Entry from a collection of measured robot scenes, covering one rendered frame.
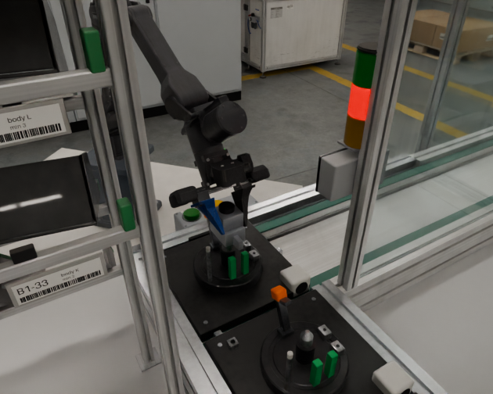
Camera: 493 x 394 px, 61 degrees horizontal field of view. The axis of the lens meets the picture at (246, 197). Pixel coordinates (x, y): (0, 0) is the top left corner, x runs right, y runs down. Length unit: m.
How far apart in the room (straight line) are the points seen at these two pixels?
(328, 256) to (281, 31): 4.20
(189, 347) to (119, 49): 0.54
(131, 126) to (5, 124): 0.10
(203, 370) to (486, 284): 0.70
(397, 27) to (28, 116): 0.46
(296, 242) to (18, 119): 0.77
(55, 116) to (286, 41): 4.79
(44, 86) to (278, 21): 4.68
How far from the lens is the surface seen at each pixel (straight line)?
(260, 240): 0.94
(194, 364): 0.74
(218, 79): 4.16
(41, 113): 0.36
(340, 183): 0.71
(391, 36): 0.63
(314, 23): 5.27
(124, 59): 0.37
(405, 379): 0.73
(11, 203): 0.47
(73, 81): 0.36
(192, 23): 3.94
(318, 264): 0.97
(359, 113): 0.67
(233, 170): 0.70
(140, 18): 0.84
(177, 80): 0.78
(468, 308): 1.06
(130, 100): 0.38
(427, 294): 1.05
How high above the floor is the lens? 1.57
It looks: 34 degrees down
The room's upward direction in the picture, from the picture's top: straight up
